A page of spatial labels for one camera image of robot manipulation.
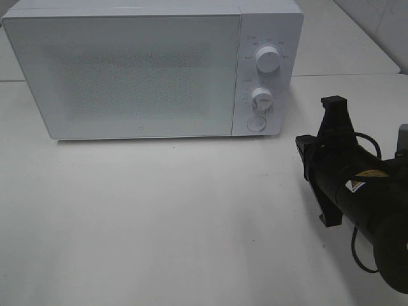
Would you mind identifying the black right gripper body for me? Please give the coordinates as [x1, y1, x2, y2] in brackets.
[304, 127, 359, 198]

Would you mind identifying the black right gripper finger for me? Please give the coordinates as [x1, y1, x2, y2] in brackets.
[319, 96, 354, 134]
[311, 184, 343, 228]

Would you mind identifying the round door release button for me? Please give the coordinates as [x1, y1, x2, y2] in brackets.
[247, 116, 266, 132]

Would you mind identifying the white microwave door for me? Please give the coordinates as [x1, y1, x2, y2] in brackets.
[4, 15, 240, 140]

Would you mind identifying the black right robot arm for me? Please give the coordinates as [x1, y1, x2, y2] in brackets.
[295, 96, 407, 293]

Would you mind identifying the lower white timer knob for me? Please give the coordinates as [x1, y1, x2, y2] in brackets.
[251, 87, 273, 111]

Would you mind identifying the white adjacent table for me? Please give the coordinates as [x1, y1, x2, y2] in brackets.
[293, 1, 400, 77]

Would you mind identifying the upper white power knob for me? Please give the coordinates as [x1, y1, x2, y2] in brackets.
[254, 45, 281, 73]

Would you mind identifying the white microwave oven body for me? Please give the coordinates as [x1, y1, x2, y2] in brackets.
[1, 1, 304, 137]

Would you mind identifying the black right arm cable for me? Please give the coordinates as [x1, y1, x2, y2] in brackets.
[350, 132, 383, 275]

